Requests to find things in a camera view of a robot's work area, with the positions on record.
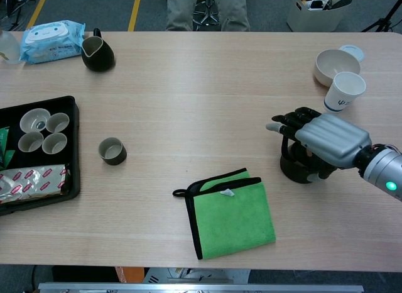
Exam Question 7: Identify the white paper cup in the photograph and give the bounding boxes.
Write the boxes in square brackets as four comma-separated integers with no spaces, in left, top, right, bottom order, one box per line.
[323,72,367,113]

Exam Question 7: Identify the black tripod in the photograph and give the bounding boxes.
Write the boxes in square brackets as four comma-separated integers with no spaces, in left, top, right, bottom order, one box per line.
[361,0,402,33]

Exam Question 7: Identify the black stand legs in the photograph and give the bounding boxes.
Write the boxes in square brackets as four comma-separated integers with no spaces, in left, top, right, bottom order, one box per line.
[0,0,41,27]

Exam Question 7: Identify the white plastic lid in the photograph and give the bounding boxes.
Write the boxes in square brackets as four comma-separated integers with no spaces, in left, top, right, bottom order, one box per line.
[339,44,365,64]

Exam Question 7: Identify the small beige teacup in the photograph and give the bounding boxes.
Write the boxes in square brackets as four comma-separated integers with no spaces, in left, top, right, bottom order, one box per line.
[17,131,44,153]
[41,132,68,155]
[45,112,70,133]

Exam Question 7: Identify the grey-green ceramic teacup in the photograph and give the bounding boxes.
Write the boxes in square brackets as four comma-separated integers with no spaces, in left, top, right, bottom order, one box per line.
[98,137,128,166]

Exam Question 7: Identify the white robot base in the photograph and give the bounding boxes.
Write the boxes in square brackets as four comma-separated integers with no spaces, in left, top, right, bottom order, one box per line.
[143,267,251,284]

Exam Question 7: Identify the chrome chair base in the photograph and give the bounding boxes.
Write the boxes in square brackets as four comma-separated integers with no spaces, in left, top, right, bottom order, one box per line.
[192,0,220,31]

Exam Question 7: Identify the black plastic tray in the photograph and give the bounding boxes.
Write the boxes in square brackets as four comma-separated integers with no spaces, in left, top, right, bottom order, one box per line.
[0,96,81,216]

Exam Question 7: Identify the black teapot with handle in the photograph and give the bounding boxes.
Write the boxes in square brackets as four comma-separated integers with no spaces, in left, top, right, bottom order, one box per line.
[279,134,330,184]

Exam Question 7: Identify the blue wet wipes pack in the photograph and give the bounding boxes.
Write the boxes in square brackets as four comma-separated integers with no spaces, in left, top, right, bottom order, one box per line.
[19,19,86,65]

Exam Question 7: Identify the silver foil packet red labels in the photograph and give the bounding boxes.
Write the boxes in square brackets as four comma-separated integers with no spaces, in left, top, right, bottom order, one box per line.
[0,163,70,205]

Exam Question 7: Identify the wide beige tea bowl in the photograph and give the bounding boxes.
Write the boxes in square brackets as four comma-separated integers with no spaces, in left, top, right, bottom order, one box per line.
[19,108,50,133]

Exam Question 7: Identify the person in khaki trousers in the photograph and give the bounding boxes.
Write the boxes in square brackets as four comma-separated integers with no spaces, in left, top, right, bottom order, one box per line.
[165,0,251,32]

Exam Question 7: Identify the green cloth with black trim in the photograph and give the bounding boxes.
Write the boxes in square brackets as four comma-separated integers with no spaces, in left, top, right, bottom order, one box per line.
[172,168,277,261]

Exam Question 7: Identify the dark ceramic pitcher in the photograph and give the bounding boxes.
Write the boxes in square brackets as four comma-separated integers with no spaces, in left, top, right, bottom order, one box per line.
[80,28,116,72]

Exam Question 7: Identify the white storage bin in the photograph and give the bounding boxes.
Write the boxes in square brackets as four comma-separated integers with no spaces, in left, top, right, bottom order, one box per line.
[285,0,354,33]

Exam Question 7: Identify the green tea packet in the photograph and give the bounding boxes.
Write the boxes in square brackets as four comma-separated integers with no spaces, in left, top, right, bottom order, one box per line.
[0,126,16,168]

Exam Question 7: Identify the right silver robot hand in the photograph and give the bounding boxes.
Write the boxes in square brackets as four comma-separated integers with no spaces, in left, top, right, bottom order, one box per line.
[266,106,372,183]

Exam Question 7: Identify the aluminium rail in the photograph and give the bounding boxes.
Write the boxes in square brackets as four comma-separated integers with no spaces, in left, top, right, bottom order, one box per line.
[37,282,365,293]

